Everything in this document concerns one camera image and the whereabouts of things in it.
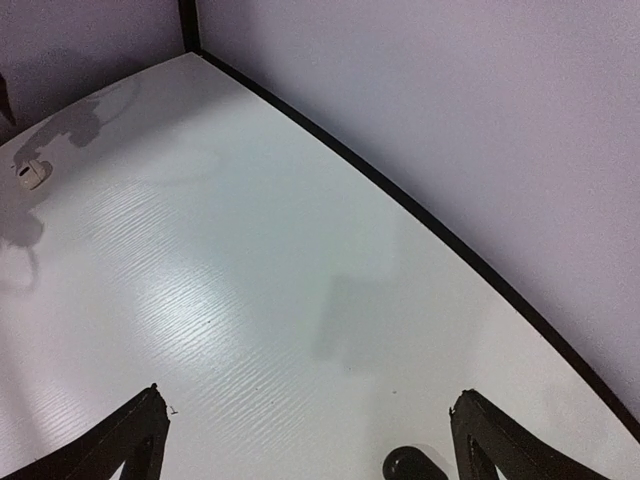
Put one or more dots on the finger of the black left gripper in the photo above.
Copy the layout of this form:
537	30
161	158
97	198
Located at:
5	107

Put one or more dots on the black left frame post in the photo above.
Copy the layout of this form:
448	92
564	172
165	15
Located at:
189	24

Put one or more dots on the black earbud charging case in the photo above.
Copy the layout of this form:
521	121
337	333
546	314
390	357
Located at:
410	463

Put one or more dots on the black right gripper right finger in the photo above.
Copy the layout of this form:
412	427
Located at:
489	444

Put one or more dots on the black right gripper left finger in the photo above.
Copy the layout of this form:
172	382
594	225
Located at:
130	441

